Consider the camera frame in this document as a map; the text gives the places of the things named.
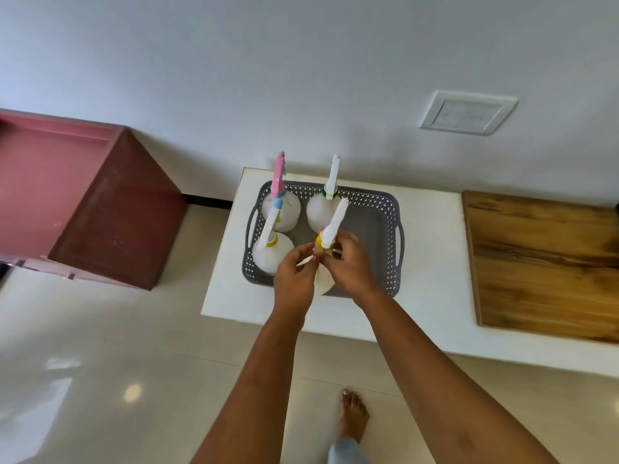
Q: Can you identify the person's right hand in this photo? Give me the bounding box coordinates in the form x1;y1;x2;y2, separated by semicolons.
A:
321;230;384;307

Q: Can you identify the person's left hand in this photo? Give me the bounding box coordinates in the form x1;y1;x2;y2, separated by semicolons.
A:
273;242;321;326

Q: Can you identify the white spray bottle yellow collar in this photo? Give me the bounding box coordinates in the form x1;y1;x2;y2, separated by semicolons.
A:
251;207;295;276
312;197;350;295

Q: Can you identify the person's right forearm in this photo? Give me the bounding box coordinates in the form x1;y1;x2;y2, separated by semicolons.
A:
353;287;562;464

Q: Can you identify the person's left forearm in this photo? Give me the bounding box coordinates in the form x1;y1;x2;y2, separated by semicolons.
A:
191;310;310;464

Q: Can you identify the white spray bottle green collar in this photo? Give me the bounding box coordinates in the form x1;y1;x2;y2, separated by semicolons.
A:
306;154;350;234

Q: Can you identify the grey perforated plastic basket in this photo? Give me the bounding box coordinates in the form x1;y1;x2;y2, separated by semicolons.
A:
241;180;405;299

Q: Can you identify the white spray bottle pink sprayer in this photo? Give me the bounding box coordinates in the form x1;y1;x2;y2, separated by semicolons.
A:
261;151;302;233

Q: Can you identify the person's bare foot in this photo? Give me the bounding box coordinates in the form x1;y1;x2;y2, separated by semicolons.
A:
338;388;371;443

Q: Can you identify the light blue trouser leg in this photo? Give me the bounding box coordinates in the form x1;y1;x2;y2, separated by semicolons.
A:
328;435;364;464

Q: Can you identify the brown wooden board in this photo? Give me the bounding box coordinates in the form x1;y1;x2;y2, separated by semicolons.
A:
461;189;619;345

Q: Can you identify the pink and maroon cabinet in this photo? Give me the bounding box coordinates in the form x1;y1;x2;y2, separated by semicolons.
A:
0;108;188;292

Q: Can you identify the white wall switch plate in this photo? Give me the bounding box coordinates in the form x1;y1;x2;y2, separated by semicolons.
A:
418;90;519;137

